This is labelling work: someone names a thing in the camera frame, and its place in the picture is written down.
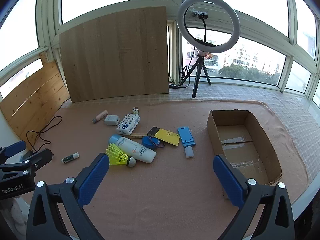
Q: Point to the pink patterned wrapper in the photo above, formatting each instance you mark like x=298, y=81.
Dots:
x=207, y=55

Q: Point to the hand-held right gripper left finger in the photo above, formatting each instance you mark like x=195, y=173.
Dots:
x=93, y=177

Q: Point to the yellow shuttlecock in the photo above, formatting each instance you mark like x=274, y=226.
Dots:
x=117, y=156

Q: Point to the cardboard box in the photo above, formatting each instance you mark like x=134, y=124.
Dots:
x=240, y=150

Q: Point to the white eraser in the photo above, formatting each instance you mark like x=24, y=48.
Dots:
x=189, y=152

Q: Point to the white checkered cloth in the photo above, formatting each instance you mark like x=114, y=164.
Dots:
x=287, y=110

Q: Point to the pine wood panel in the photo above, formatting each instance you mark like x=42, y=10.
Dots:
x=35, y=102

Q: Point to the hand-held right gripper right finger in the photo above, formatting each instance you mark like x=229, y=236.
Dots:
x=228, y=180

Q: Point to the white charger adapter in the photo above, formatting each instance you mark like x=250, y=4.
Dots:
x=111, y=120

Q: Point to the person's left hand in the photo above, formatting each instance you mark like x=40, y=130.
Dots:
x=13, y=212

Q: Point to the green lip balm stick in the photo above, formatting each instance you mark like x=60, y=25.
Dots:
x=70, y=158

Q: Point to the white sunscreen bottle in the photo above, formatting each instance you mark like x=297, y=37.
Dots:
x=136, y=150

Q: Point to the black gooseneck phone holder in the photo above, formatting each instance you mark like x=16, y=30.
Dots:
x=201, y=15

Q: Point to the blue phone stand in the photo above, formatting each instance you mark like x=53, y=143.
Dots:
x=186, y=136

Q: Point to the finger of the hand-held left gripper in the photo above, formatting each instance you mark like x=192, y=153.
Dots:
x=37, y=160
x=13, y=148

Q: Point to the large wooden board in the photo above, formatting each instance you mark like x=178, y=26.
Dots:
x=112, y=57

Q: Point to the blue round case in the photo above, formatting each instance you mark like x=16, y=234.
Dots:
x=148, y=143

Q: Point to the wooden clothespin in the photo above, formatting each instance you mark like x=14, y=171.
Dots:
x=137, y=135

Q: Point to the printed tissue pack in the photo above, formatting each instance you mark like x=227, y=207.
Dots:
x=128, y=123

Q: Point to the pink lip balm tube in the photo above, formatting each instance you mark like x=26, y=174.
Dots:
x=101, y=115

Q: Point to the patterned lip balm tube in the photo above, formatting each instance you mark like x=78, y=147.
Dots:
x=135, y=110

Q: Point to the pink blanket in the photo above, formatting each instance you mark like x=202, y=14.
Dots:
x=162, y=192

